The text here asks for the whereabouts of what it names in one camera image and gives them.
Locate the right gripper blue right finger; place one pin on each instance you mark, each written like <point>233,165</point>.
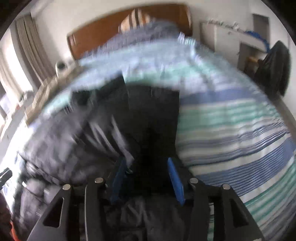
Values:
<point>176,181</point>

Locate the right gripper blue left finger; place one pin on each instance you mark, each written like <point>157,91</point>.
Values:
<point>116,178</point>

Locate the black padded jacket green trim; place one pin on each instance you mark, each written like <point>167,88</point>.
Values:
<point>63,189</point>

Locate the blue green striped bedsheet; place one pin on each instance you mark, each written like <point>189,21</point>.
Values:
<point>227,130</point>

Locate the beige fleece blanket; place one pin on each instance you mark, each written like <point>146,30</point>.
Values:
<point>48,89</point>

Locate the white drawer desk at window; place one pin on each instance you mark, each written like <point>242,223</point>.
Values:
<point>18,113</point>

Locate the small round white speaker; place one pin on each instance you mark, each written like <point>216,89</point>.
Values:
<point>60,67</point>

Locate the beige curtain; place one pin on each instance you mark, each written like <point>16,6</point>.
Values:
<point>33,49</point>

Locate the brown wooden headboard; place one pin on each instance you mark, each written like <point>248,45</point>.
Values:
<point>97,32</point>

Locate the dark blue checked pillow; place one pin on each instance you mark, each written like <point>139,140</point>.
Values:
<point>155,30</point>

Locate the white bedside cabinet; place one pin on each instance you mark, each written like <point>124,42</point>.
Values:
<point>233,45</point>

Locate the striped orange white pillow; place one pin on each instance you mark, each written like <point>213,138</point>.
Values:
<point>136,19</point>

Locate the blue cloth on cabinet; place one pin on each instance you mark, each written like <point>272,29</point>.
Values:
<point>259,37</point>

